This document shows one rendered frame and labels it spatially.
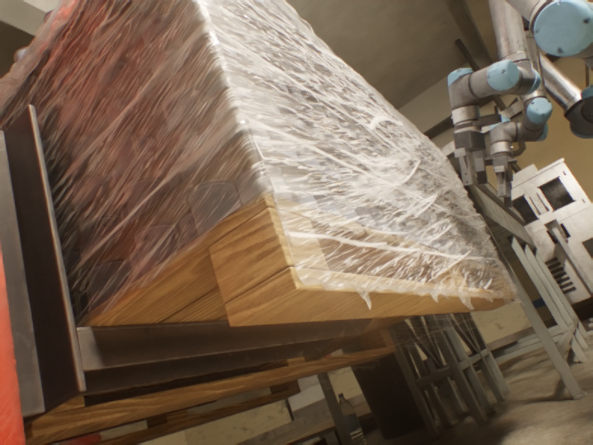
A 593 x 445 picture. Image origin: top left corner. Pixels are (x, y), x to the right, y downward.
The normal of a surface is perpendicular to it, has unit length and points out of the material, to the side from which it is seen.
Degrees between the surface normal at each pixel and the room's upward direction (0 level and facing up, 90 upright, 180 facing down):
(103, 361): 90
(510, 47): 98
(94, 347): 90
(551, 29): 97
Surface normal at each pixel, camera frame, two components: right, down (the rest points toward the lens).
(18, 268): 0.77, -0.49
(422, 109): -0.53, -0.13
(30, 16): 0.36, 0.86
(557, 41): -0.76, 0.21
